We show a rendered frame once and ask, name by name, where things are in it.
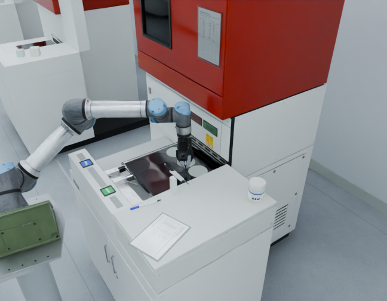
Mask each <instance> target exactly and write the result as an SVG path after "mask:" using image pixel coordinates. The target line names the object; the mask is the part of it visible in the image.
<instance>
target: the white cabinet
mask: <svg viewBox="0 0 387 301"><path fill-rule="evenodd" d="M70 175H71V178H72V183H73V188H74V191H75V195H76V200H77V203H78V208H79V212H80V215H81V220H82V225H83V228H84V232H85V237H86V240H87V245H88V249H89V253H90V257H91V260H92V261H93V263H94V264H95V266H96V268H97V270H98V271H99V273H100V275H101V276H102V278H103V280H104V282H105V283H106V285H107V287H108V289H109V290H110V292H111V293H112V295H113V297H114V299H115V301H260V300H261V296H262V290H263V283H264V279H265V272H266V266H267V262H268V256H269V249H270V244H271V238H272V232H273V228H274V226H271V227H270V228H268V229H266V230H265V231H263V232H261V233H260V234H258V235H256V236H254V237H252V238H251V239H249V240H248V241H246V242H244V243H243V244H241V245H239V246H237V247H236V248H234V249H233V250H231V251H229V252H227V253H226V254H224V255H222V256H220V257H219V258H217V259H216V260H214V261H212V262H211V263H209V264H207V265H205V266H204V267H202V268H201V269H199V270H197V271H195V272H194V273H192V274H190V275H188V276H187V277H185V278H184V279H182V280H180V281H178V282H177V283H175V284H173V285H172V286H170V287H169V288H166V289H165V290H163V291H162V292H160V293H158V294H156V293H155V292H154V290H153V289H152V287H151V286H150V285H149V283H148V282H147V280H146V279H145V277H144V276H143V274H142V273H141V272H140V270H139V269H138V267H137V266H136V264H135V263H134V262H133V260H132V259H131V257H130V256H129V254H128V253H127V252H126V250H125V248H124V247H123V246H122V244H121V243H120V241H119V240H118V239H117V238H116V237H115V235H114V234H113V233H112V231H111V230H110V228H109V227H108V225H107V224H106V222H105V221H104V220H103V218H102V217H101V215H100V214H99V212H98V211H97V210H96V208H95V206H94V205H93V204H92V202H91V201H90V199H89V198H88V196H87V195H86V194H85V192H84V191H83V190H82V188H81V187H80V185H79V183H78V182H77V181H76V179H75V178H74V176H73V175H72V173H71V172H70Z"/></svg>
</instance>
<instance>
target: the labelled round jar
mask: <svg viewBox="0 0 387 301"><path fill-rule="evenodd" d="M265 186H266V181H265V180H264V179H263V178H261V177H252V178H251V179H250V181H249V187H248V200H249V201H251V202H253V203H260V202H262V201H263V199H264V194H265Z"/></svg>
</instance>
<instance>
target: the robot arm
mask: <svg viewBox="0 0 387 301"><path fill-rule="evenodd" d="M62 115H63V118H62V119H61V124H60V125H59V126H58V127H57V128H56V129H55V130H54V131H53V132H52V133H51V134H50V135H49V136H48V137H47V138H46V139H45V141H44V142H43V143H42V144H41V145H40V146H39V147H38V148H37V149H36V150H35V151H34V152H33V153H32V154H31V155H30V156H29V157H28V158H27V159H26V160H21V161H20V162H19V163H18V164H17V165H14V163H13V162H4V163H1V164H0V213H4V212H6V211H10V210H15V209H17V208H22V207H25V206H28V205H29V204H28V203H27V201H26V200H25V198H24V197H23V195H22V193H25V192H29V191H31V190H32V189H33V188H34V187H35V185H36V183H37V179H38V178H39V177H40V176H41V175H40V171H41V170H42V169H43V168H44V167H45V166H46V165H47V164H48V163H49V162H50V161H51V160H52V159H53V158H54V157H55V156H56V155H57V154H58V153H59V152H60V151H61V150H62V149H63V148H64V147H65V146H66V145H67V144H68V143H69V142H70V141H71V139H72V138H73V137H74V136H80V135H81V134H82V133H83V132H84V131H85V130H88V129H90V128H92V127H93V125H94V124H95V122H96V118H136V117H149V118H150V121H151V123H157V124H159V123H172V122H175V123H176V126H175V128H176V132H177V136H178V142H177V150H176V158H177V159H178V161H179V163H180V164H181V165H182V167H183V168H188V167H189V166H190V164H191V162H192V160H193V158H194V150H193V149H192V138H191V137H189V136H191V131H192V129H191V109H190V105H189V103H188V102H177V103H175V105H174V107H167V105H166V103H165V102H164V101H163V100H162V99H160V98H154V99H152V100H90V99H70V100H68V101H67V102H65V103H64V105H63V107H62ZM185 161H186V165H185Z"/></svg>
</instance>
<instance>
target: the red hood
mask: <svg viewBox="0 0 387 301"><path fill-rule="evenodd" d="M344 3H345V0H133V6H134V19H135V27H136V40H137V53H138V61H139V68H141V69H142V70H144V71H145V72H147V73H148V74H150V75H152V76H153V77H155V78H156V79H158V80H160V81H161V82H163V83H164V84H166V85H167V86H169V87H171V88H172V89H174V90H175V91H177V92H178V93H180V94H181V95H183V96H185V97H186V98H188V99H189V100H191V101H193V102H194V103H196V104H197V105H199V106H200V107H202V108H204V109H205V110H207V111H208V112H210V113H212V114H213V115H214V116H216V117H218V118H219V119H221V120H222V121H223V120H225V119H228V118H231V117H233V116H237V115H239V114H242V113H244V112H248V111H250V110H253V109H256V108H259V107H261V106H264V105H267V104H270V103H272V102H275V101H278V100H281V99H284V98H286V97H289V96H292V95H294V94H297V93H300V92H302V91H306V90H308V89H311V88H314V87H317V86H319V85H322V84H325V83H327V78H328V73H329V70H330V65H331V60H332V56H333V51H334V46H335V43H336V38H337V33H338V30H339V25H340V19H341V16H342V11H343V6H344Z"/></svg>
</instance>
